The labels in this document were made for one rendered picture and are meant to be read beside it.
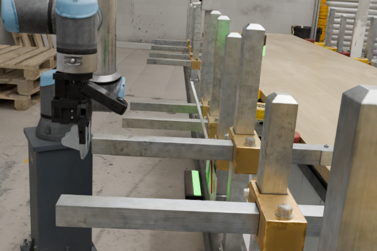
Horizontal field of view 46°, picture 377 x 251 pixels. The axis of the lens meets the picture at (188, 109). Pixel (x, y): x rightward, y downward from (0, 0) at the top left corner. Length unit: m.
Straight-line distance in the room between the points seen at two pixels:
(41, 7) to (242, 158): 0.62
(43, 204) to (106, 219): 1.37
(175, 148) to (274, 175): 0.25
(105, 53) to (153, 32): 7.35
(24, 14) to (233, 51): 0.50
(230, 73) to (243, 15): 7.97
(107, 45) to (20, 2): 0.65
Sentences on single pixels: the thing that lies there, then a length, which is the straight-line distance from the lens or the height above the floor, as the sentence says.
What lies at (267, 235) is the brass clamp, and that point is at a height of 0.95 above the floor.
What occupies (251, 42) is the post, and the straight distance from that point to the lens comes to 0.80.
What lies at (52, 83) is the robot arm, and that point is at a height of 0.84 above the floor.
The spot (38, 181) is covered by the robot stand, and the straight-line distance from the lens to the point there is 1.89.
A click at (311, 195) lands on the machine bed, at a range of 1.09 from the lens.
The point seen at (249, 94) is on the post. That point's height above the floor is 1.05.
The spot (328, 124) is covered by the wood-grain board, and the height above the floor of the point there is 0.90.
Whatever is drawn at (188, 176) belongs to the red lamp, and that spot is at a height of 0.70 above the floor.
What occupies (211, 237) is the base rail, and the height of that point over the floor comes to 0.70.
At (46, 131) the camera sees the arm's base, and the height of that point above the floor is 0.63.
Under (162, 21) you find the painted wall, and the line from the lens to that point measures 9.04.
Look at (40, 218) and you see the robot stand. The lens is 1.97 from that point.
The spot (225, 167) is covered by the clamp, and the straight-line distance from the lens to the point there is 1.05.
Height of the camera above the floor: 1.23
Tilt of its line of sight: 15 degrees down
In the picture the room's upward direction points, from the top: 4 degrees clockwise
